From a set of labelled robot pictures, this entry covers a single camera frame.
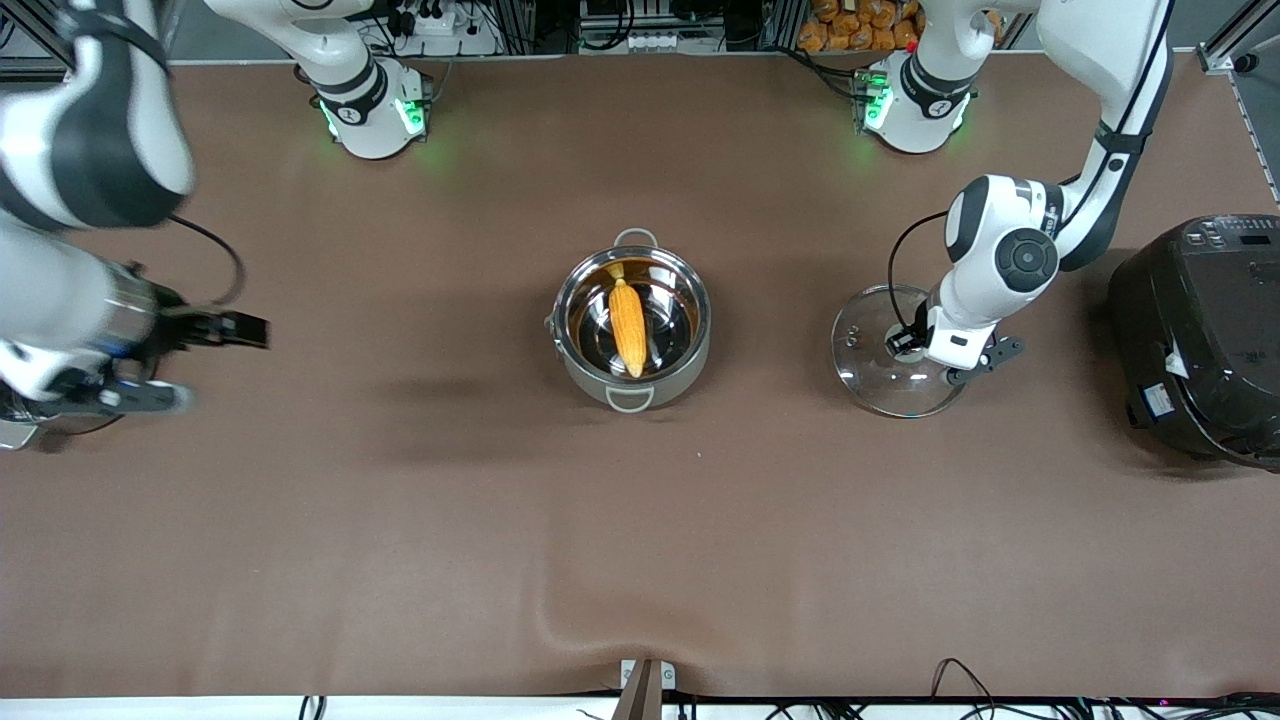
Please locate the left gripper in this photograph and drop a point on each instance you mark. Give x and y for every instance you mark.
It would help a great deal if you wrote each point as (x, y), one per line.
(905, 341)

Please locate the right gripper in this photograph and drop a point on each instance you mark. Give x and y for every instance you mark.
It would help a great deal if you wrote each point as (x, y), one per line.
(180, 327)

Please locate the glass pot lid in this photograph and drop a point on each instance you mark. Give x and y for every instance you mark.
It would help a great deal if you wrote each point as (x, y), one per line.
(870, 375)

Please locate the yellow corn cob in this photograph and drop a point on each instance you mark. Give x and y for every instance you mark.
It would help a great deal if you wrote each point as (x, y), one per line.
(628, 330)

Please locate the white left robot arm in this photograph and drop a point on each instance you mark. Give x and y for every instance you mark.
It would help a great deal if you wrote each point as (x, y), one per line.
(985, 215)

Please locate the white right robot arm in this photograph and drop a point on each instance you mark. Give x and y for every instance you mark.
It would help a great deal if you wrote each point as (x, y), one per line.
(365, 100)

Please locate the shiny steel steamer pot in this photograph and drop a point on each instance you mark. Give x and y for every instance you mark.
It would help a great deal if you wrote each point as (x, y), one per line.
(140, 310)

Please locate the grey steel cooking pot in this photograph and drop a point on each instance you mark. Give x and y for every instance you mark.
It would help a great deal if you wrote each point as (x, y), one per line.
(585, 385)

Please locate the black rice cooker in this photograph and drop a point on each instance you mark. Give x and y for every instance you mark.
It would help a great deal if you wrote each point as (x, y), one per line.
(1200, 330)

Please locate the brown table mat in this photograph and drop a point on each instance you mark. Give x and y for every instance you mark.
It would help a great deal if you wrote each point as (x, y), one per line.
(400, 520)

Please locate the bag of orange buns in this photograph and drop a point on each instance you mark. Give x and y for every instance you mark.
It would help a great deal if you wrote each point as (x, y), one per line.
(850, 25)

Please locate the white power strip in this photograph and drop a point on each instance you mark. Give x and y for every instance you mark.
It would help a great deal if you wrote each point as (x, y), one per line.
(440, 22)

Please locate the aluminium frame profile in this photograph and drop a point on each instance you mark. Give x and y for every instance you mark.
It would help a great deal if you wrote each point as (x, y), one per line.
(30, 55)
(1225, 55)

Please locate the metal table edge bracket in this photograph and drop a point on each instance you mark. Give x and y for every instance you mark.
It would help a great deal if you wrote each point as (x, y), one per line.
(668, 675)

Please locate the grey camera pole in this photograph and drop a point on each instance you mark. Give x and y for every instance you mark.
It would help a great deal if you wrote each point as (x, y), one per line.
(635, 700)

